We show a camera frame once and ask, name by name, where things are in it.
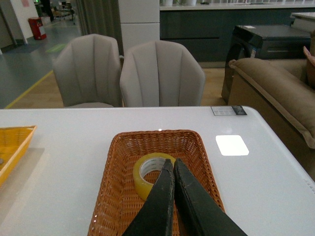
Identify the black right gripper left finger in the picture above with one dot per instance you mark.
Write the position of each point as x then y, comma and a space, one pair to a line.
155, 218

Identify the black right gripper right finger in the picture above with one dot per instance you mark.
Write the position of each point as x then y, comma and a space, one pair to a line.
197, 212

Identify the clear packing tape roll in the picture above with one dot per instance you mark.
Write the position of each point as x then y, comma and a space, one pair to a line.
149, 163

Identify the brown wicker basket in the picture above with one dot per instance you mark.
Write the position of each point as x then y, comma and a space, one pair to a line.
118, 203

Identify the yellow woven basket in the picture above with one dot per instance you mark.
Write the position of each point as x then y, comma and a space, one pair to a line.
14, 142

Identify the black table label sticker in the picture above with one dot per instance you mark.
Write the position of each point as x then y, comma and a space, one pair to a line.
228, 111

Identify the right grey chair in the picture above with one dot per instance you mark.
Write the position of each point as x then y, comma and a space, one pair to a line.
161, 74

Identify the grey chair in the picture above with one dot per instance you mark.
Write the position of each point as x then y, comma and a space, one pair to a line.
88, 72
161, 74

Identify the beige sofa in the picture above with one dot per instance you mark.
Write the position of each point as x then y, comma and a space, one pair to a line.
283, 92

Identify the left grey chair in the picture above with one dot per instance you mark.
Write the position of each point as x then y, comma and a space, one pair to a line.
88, 72

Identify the black washing machine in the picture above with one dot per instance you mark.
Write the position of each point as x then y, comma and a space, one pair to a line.
263, 42

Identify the dark grey cabinet counter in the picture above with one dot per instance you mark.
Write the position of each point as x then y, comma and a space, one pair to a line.
206, 29

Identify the white pillar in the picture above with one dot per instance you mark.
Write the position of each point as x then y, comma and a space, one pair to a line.
140, 22

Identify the red bin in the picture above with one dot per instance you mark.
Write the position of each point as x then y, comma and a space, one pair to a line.
37, 28

